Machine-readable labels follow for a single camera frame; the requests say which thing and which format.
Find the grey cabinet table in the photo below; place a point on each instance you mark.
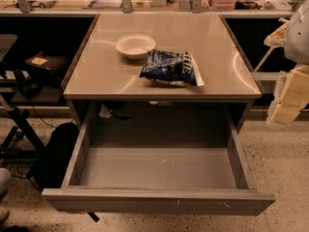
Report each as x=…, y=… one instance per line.
x=107, y=77

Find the white stick with black tip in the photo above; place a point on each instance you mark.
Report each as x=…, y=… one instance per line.
x=264, y=59

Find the blue chip bag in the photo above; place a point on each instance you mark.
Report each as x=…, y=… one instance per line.
x=172, y=68

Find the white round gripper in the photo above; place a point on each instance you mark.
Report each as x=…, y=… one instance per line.
x=297, y=39

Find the black stand frame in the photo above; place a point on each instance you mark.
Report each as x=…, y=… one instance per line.
x=20, y=125

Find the grey open drawer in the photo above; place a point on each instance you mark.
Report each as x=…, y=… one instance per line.
x=178, y=159

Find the black box with label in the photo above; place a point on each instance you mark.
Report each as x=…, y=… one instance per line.
x=48, y=64

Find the white bowl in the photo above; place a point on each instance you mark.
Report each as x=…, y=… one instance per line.
x=135, y=46

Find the black backpack on floor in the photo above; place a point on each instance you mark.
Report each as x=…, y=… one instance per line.
x=50, y=168

